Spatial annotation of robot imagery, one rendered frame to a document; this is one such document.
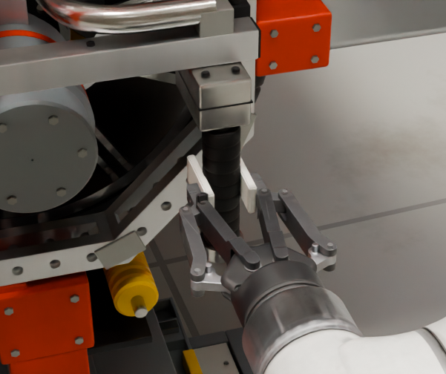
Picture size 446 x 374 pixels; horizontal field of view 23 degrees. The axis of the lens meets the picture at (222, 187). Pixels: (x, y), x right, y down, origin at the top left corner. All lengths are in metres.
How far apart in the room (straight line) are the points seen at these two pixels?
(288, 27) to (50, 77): 0.35
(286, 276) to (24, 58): 0.29
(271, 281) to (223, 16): 0.24
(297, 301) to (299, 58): 0.46
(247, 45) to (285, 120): 1.71
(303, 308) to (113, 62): 0.28
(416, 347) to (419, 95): 2.07
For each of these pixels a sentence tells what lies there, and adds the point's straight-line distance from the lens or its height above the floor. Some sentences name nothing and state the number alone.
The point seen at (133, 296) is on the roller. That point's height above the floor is 0.52.
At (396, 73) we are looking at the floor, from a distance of 2.92.
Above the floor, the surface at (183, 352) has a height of 0.18.
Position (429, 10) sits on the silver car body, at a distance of 1.47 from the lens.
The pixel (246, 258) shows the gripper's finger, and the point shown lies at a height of 0.85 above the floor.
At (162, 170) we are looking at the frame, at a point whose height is 0.68.
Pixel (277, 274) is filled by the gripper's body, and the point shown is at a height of 0.87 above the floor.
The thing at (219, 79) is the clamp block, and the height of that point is 0.95.
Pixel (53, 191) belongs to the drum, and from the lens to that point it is 1.07.
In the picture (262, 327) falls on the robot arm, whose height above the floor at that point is 0.86.
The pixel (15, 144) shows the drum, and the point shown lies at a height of 0.87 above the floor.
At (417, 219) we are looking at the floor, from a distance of 2.39.
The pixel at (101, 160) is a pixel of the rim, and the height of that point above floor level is 0.67.
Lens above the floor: 1.43
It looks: 36 degrees down
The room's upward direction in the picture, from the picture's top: straight up
